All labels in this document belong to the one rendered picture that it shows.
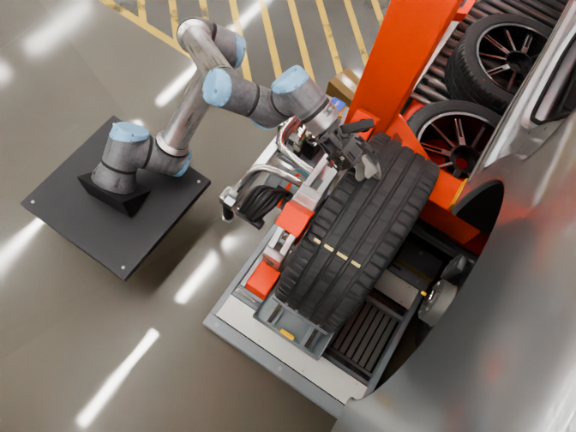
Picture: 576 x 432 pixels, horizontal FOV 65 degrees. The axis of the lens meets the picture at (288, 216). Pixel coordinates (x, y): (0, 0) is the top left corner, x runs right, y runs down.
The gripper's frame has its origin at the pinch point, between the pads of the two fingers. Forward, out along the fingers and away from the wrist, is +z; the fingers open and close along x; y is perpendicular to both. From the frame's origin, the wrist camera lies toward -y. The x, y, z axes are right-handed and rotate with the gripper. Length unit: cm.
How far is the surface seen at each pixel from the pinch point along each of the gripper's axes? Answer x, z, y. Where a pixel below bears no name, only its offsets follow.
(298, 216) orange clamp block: -10.0, -7.9, 21.6
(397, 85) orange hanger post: -6.9, -7.7, -35.1
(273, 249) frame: -26.6, -1.5, 26.4
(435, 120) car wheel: -51, 37, -92
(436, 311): -8.0, 47.2, 11.2
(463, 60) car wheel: -51, 32, -135
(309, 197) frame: -13.0, -7.2, 13.2
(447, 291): -6.1, 46.1, 4.5
